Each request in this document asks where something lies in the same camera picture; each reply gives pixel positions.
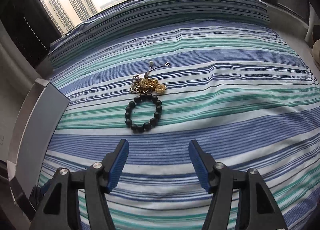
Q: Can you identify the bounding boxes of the dark green bead bracelet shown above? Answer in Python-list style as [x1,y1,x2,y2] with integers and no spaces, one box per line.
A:
[124,93,163,134]

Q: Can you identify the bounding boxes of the striped blue green bedsheet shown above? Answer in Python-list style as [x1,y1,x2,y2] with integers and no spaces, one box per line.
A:
[38,21,319,229]

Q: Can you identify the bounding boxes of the beige cushion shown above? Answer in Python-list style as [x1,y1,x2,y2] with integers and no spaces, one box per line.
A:
[311,25,320,69]

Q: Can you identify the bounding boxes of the striped pillow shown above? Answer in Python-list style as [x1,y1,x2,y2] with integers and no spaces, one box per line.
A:
[49,0,272,71]

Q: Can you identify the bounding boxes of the white cardboard box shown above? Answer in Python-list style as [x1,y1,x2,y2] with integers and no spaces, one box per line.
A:
[7,79,70,220]

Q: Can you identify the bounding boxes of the gold rings and charms pile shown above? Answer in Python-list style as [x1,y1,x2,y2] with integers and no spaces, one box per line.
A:
[129,61,171,95]

